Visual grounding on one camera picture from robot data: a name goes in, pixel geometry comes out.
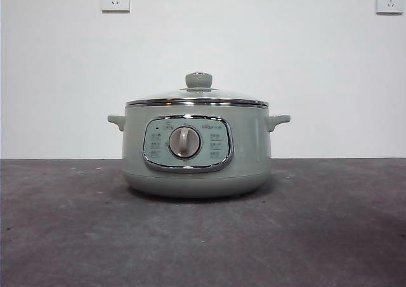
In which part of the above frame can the pale green electric pot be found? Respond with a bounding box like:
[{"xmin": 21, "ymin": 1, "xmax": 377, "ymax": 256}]
[{"xmin": 107, "ymin": 102, "xmax": 291, "ymax": 199}]

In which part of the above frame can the glass lid with green knob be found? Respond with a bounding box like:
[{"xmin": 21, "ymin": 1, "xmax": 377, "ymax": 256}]
[{"xmin": 124, "ymin": 72, "xmax": 269, "ymax": 107}]

